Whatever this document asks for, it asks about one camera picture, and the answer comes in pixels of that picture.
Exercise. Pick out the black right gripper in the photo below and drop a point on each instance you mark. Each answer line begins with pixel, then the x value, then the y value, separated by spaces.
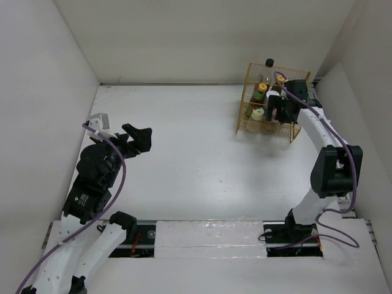
pixel 277 103

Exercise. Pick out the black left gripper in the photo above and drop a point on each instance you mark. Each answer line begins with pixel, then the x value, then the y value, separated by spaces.
pixel 142 141

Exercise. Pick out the blue label silver-lid shaker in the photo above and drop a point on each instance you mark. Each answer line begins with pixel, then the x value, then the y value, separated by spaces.
pixel 272 93

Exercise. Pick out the beige yellow-cap spice jar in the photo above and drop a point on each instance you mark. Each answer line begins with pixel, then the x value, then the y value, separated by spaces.
pixel 256 118

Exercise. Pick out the sauce bottle yellow cap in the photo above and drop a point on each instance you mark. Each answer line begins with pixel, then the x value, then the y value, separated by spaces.
pixel 276 87
pixel 257 98

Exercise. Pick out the clear bottle black cap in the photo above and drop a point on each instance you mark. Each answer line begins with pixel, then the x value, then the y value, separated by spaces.
pixel 267 75

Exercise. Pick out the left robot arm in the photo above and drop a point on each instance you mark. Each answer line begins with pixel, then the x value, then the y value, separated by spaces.
pixel 66 267

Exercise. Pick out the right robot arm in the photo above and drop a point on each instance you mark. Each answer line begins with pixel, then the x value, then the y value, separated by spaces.
pixel 335 173

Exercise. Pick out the yellow wire rack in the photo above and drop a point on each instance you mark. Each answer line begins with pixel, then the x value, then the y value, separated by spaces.
pixel 245 121

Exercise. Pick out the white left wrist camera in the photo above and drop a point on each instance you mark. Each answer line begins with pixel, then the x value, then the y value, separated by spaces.
pixel 98 122

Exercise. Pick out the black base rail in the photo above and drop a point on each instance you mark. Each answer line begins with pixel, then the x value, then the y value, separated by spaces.
pixel 216 239

